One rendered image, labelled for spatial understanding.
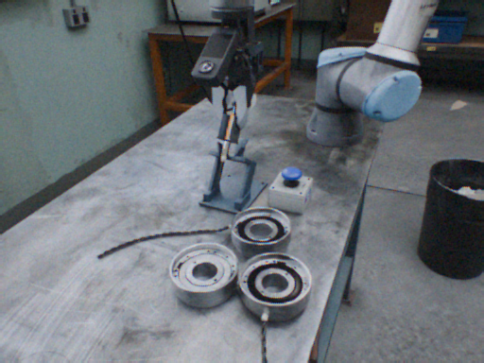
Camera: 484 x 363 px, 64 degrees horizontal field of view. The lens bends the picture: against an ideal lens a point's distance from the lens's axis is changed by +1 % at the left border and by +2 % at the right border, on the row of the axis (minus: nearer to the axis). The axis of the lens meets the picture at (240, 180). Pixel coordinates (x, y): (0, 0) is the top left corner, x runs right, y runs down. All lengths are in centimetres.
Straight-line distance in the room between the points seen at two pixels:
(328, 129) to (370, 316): 89
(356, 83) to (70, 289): 69
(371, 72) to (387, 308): 108
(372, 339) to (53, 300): 120
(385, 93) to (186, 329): 59
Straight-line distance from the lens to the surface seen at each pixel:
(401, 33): 90
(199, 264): 62
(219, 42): 68
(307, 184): 77
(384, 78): 87
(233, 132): 73
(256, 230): 70
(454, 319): 178
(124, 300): 64
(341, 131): 102
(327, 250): 69
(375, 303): 173
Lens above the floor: 125
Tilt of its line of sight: 31 degrees down
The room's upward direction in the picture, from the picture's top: 2 degrees counter-clockwise
